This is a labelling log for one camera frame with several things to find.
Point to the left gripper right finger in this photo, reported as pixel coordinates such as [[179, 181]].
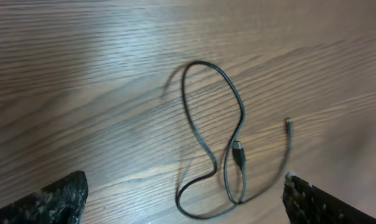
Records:
[[306, 204]]

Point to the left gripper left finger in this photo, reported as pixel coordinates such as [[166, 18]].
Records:
[[62, 202]]

